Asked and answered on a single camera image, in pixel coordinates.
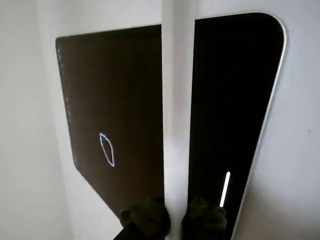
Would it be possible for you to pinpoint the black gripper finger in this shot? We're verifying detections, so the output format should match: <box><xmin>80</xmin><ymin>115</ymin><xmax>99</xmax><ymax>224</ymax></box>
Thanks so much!
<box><xmin>119</xmin><ymin>196</ymin><xmax>172</xmax><ymax>240</ymax></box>
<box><xmin>180</xmin><ymin>196</ymin><xmax>228</xmax><ymax>240</ymax></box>

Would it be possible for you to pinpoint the white apple pencil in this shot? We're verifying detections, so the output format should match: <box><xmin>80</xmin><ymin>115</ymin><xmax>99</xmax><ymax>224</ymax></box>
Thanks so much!
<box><xmin>160</xmin><ymin>0</ymin><xmax>196</xmax><ymax>240</ymax></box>

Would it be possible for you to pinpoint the black screen silver ipad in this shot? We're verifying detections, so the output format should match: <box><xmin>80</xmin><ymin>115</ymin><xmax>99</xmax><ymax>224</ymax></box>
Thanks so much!
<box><xmin>54</xmin><ymin>11</ymin><xmax>288</xmax><ymax>240</ymax></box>

